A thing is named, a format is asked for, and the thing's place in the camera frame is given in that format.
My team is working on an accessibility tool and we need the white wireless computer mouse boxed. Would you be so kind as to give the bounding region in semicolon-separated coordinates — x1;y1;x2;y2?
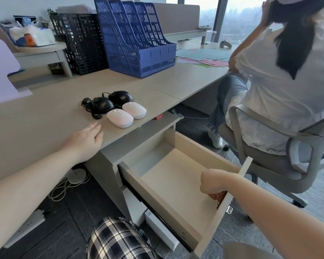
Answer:
106;109;134;129
122;102;147;120

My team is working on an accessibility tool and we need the long white power strip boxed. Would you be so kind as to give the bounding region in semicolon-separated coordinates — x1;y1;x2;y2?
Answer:
2;209;46;249

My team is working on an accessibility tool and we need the beige desk drawer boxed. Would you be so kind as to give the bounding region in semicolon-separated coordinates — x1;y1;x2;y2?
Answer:
118;128;254;259

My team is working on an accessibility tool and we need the grey raised desk shelf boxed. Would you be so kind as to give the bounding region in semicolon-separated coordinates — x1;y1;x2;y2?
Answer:
164;26;213;45

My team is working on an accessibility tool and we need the blue plastic file rack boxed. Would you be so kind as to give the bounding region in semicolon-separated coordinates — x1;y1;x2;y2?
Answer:
94;0;177;79

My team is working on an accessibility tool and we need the small green potted plant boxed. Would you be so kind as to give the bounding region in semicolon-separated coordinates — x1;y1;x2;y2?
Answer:
41;7;60;28

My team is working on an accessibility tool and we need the grey desk partition panel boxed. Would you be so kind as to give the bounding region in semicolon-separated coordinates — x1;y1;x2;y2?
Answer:
153;3;201;35

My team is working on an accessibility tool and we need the person's left forearm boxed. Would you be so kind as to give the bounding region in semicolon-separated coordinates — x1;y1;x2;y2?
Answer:
0;147;83;258

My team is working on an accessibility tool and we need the round white power strip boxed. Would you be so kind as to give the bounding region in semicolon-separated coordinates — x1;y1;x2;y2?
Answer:
67;169;88;185

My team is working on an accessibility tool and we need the white plastic bag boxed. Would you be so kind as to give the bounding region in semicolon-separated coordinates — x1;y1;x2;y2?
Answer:
9;20;57;47

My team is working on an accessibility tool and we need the plaid trouser leg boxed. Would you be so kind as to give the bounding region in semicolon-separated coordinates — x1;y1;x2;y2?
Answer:
86;217;158;259

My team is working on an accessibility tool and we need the person's right forearm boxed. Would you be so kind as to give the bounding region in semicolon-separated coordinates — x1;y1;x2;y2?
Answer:
226;174;324;259

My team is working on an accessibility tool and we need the spread of coloured paper sheets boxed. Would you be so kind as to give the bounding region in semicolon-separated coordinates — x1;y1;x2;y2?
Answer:
176;48;235;69

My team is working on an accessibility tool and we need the person's right hand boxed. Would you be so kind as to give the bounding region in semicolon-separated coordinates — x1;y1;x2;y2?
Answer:
200;169;234;205

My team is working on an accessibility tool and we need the white power cable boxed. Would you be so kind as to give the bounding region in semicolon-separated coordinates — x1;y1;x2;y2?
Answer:
48;177;92;202

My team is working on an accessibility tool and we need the white flat box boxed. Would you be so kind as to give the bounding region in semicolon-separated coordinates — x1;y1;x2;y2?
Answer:
144;209;180;252

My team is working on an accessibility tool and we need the black wired computer mouse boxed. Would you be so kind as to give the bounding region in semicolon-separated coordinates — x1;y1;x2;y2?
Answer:
82;97;116;120
102;90;134;109

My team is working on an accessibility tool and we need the grey office chair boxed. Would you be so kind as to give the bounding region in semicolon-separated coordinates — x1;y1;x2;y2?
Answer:
218;104;324;208

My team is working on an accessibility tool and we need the grey drawer cabinet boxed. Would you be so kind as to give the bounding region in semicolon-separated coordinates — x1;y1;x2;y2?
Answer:
84;112;185;221

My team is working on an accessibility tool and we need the person's left hand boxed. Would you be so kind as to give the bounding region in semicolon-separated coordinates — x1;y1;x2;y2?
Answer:
61;122;104;163

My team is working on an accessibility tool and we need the lilac desk partition panel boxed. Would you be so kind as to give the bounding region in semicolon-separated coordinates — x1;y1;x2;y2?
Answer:
0;37;33;107

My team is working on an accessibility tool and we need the black plastic file rack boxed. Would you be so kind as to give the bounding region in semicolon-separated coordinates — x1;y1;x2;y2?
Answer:
50;13;110;76

